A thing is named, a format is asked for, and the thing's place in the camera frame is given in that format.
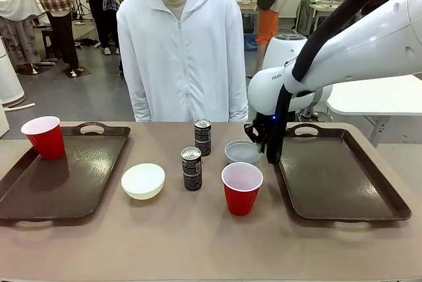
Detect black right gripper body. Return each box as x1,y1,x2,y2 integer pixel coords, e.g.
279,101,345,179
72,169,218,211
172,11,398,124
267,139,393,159
253,113,280,147

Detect grey shallow bowl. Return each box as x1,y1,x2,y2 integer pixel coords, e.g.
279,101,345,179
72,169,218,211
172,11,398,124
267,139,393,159
224,140,265,165

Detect black drink can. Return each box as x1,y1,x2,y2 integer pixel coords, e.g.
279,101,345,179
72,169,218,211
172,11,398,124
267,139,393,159
193,118,212,157
180,146,202,192

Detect red plastic cup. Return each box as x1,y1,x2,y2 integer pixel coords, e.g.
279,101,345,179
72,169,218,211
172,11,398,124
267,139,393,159
20,115,67,161
221,161,264,217

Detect dark brown serving tray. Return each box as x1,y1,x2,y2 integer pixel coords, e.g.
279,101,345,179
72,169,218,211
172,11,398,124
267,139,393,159
273,122,413,231
0,121,132,229

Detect person in white hoodie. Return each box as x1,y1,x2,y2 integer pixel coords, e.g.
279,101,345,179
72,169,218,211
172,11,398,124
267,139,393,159
115,0,249,123

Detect person in orange shorts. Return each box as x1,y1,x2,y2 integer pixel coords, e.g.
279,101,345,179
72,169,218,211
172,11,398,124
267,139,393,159
255,0,304,72

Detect white side table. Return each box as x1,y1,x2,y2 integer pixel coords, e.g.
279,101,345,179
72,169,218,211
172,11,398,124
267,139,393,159
325,74,422,148

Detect white plastic bowl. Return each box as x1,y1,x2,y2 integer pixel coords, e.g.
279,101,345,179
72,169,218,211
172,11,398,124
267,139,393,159
121,162,166,201

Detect background work table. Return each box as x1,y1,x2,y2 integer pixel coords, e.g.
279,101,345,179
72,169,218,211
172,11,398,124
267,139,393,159
295,0,353,36

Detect dark stool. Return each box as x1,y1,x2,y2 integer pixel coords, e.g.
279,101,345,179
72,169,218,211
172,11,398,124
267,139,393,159
40,26,61,63

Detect white pipe piece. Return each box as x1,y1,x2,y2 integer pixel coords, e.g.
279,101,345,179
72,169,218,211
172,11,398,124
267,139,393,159
2,101,36,111

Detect white cylindrical appliance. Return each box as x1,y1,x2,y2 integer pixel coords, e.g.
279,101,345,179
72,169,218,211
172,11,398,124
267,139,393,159
0,36,26,109

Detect black cable sleeve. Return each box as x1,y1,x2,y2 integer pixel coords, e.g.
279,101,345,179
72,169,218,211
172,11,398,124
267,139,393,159
266,0,411,165

